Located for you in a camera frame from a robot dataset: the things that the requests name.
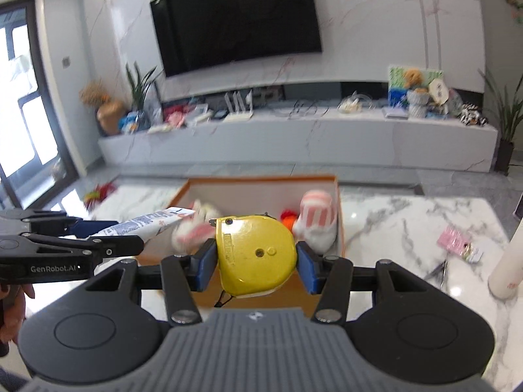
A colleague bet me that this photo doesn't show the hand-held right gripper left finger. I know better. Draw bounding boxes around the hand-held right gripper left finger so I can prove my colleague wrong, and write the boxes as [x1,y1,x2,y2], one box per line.
[84,239,219,327]

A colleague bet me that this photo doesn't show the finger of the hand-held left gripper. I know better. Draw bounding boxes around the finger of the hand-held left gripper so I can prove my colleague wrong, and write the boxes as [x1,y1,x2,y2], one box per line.
[0,208,119,237]
[0,233,144,265]

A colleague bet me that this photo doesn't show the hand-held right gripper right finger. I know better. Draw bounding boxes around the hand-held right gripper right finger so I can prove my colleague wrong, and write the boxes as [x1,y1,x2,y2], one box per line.
[296,241,434,324]

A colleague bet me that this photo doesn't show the white squeeze tube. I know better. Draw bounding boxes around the white squeeze tube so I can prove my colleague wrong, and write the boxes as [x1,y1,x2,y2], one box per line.
[88,207,197,246]

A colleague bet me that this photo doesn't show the white crochet bunny doll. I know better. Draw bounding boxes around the white crochet bunny doll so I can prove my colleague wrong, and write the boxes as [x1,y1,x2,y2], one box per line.
[172,199,221,252]

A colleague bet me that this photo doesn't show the yellow tape measure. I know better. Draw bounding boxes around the yellow tape measure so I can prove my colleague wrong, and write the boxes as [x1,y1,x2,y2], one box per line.
[214,214,298,309]

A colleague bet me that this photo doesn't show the white panda plush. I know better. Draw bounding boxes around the white panda plush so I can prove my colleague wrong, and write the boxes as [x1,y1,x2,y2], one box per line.
[292,190,340,254]

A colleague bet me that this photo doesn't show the orange crochet fruit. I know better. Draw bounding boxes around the orange crochet fruit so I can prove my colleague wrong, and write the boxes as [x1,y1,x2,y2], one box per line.
[280,209,301,229]

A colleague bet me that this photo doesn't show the orange cardboard box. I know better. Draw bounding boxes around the orange cardboard box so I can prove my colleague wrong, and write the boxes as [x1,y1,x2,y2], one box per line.
[137,175,348,307]

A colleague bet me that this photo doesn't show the person's left hand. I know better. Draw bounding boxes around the person's left hand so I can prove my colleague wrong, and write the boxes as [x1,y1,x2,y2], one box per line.
[0,285,37,344]

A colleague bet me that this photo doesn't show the red feather toy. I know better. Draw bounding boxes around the red feather toy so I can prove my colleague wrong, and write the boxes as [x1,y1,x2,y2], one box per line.
[84,184,119,211]

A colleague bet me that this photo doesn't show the golden vase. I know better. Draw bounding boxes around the golden vase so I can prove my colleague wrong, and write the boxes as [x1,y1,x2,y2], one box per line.
[97,100,127,136]

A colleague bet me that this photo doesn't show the blue snack packets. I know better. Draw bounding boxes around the blue snack packets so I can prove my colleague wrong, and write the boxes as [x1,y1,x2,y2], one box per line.
[118,112,142,133]

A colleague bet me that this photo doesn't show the metal nail scissors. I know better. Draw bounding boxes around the metal nail scissors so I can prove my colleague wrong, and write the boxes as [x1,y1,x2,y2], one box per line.
[425,259,450,282]

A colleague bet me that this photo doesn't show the glass balcony door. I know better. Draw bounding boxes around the glass balcony door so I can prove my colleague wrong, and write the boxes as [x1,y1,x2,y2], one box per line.
[0,0,80,209]

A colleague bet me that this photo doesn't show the dried yellow flowers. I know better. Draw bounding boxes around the dried yellow flowers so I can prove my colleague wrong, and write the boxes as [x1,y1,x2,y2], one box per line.
[79,81,111,107]

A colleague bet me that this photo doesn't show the pink cloth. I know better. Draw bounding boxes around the pink cloth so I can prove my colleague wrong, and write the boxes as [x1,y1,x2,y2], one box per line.
[163,106,189,127]

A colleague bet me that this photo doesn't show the green plant in glass vase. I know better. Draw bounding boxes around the green plant in glass vase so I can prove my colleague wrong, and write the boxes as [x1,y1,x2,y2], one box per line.
[125,62,164,131]

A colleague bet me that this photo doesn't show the white tissue box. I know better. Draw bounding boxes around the white tissue box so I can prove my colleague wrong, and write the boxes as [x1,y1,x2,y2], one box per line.
[186,106,213,125]

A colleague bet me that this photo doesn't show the pink packet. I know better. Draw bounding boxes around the pink packet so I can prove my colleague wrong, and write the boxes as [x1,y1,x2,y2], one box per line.
[437,224,483,264]

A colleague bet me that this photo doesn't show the white router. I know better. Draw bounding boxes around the white router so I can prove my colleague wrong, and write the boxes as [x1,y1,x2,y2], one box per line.
[223,89,256,122]

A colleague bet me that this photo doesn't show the white bottle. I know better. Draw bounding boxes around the white bottle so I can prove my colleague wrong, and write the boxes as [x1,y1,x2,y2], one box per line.
[488,233,523,300]

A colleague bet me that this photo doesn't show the green picture card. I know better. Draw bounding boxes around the green picture card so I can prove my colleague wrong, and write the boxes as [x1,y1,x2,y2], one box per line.
[388,65,444,109]

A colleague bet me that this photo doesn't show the small teddy bear in pot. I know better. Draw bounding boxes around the small teddy bear in pot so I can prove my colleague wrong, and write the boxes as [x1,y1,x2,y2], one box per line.
[402,69,431,117]

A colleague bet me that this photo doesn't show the round paper fan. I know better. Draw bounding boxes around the round paper fan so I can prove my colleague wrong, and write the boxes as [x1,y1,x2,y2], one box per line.
[427,77,450,107]

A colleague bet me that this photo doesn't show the black and white cow figurines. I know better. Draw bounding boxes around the black and white cow figurines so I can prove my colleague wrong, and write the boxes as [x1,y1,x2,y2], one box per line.
[460,106,489,126]

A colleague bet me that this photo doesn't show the black television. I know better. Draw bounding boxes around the black television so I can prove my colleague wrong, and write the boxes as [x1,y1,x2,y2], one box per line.
[150,0,323,77]

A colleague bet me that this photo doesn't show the tall potted plant black pot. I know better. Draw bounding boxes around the tall potted plant black pot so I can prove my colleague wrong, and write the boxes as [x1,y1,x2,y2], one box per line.
[478,67,523,172]

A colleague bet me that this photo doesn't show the white charger with cables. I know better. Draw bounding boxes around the white charger with cables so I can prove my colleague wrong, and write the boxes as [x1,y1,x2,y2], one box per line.
[338,95,372,114]

